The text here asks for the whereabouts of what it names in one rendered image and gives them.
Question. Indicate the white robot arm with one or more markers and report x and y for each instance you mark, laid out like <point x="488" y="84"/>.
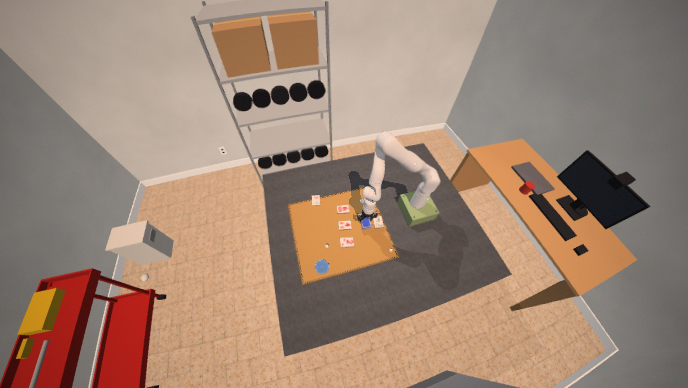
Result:
<point x="387" y="144"/>

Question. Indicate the blue round disc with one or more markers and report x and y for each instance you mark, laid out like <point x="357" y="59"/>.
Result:
<point x="322" y="266"/>

